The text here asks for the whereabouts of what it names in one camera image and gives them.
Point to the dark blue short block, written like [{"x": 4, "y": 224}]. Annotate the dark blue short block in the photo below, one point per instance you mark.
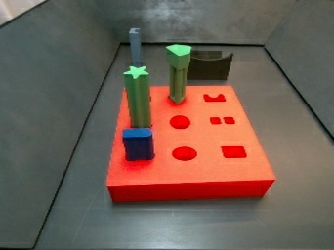
[{"x": 137, "y": 143}]

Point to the black curved stand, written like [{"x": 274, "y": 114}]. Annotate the black curved stand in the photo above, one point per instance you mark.
[{"x": 209, "y": 65}]

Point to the blue-grey arch bar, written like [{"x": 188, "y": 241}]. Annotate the blue-grey arch bar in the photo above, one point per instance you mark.
[{"x": 135, "y": 46}]

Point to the red shape sorting board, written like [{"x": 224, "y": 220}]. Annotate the red shape sorting board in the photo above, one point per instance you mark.
[{"x": 208, "y": 156}]

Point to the green star peg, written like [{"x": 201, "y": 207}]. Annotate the green star peg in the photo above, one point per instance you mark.
[{"x": 137, "y": 95}]

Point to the green pentagon-headed peg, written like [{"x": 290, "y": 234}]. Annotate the green pentagon-headed peg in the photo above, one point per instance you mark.
[{"x": 179, "y": 60}]

